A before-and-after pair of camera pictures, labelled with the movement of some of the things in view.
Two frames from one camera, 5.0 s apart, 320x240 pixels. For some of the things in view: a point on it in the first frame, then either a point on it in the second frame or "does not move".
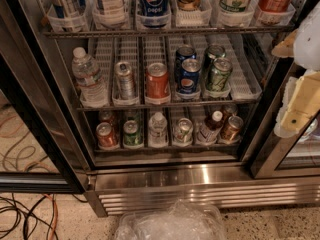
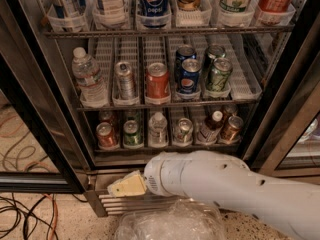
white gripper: x=309 y=39 to x=157 y=174
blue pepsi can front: x=190 y=75 does not move
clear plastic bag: x=181 y=221 does not move
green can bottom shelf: x=132 y=133 does not move
